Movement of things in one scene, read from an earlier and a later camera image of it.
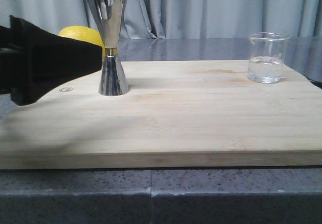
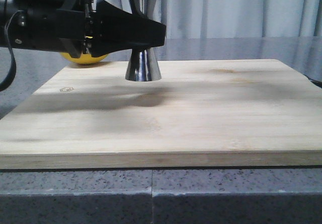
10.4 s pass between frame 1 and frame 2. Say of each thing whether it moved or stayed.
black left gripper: moved
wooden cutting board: stayed
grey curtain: stayed
